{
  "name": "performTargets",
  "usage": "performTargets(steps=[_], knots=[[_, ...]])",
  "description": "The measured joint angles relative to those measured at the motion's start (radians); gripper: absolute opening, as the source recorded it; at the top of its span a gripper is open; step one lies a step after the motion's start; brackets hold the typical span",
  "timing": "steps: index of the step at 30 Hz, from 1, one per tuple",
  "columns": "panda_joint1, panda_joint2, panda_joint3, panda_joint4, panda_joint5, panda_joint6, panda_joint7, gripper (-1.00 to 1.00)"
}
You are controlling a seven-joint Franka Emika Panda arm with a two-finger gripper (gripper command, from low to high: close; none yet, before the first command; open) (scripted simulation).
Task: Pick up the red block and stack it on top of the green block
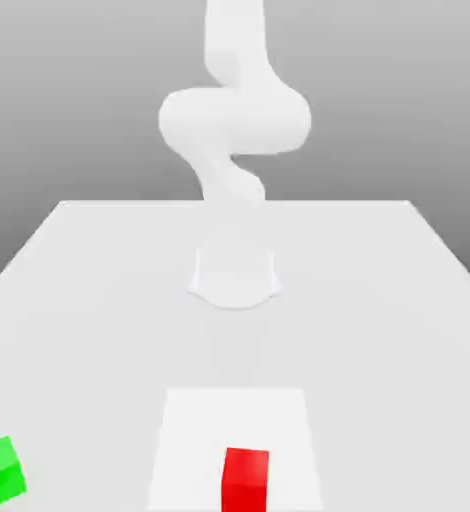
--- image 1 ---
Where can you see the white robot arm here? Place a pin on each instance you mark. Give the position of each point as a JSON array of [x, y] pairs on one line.
[[235, 120]]

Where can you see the small red cube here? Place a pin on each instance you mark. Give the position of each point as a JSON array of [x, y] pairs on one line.
[[244, 480]]

